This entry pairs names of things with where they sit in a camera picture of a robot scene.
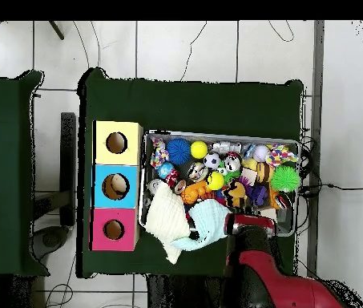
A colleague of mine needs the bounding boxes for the mint green waffle cloth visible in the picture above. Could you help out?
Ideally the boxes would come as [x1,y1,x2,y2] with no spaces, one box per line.
[171,198,232,253]

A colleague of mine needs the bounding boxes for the cream yellow waffle cloth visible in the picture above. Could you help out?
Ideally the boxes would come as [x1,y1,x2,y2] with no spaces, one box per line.
[144,181,192,265]

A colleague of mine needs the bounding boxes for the clear mesh bin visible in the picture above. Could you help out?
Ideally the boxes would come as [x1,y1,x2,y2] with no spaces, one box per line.
[139,131,300,237]

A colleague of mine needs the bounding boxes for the wooden box with three holes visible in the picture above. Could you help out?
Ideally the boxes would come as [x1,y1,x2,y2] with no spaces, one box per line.
[90,120,145,253]

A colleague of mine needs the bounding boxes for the yellow smiley ball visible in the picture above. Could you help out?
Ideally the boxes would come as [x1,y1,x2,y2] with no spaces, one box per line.
[207,172,226,192]

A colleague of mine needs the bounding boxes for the green spiky rubber ball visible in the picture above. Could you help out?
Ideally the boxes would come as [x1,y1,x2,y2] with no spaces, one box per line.
[271,165,302,193]

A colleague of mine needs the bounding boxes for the orange plastic toy block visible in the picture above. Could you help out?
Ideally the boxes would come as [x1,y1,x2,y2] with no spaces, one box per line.
[180,180,211,205]

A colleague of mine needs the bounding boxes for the small soccer ball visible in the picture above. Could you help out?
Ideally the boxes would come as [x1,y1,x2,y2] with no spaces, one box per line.
[204,152,224,171]

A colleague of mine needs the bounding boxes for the blue spiky rubber ball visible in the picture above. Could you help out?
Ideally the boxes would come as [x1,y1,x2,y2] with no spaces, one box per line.
[166,137,193,166]

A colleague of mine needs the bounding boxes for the dark green tablecloth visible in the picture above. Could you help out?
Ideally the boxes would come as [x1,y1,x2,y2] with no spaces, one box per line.
[76,67,305,280]

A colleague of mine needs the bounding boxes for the green covered side table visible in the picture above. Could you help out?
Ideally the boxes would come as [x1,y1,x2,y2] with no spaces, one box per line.
[0,69,46,278]

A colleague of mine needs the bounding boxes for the black cable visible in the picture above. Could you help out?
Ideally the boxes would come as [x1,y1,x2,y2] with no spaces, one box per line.
[296,181,363,195]

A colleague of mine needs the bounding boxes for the colourful rope knot toy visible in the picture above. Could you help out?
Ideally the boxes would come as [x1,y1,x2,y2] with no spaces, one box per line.
[150,136,171,171]

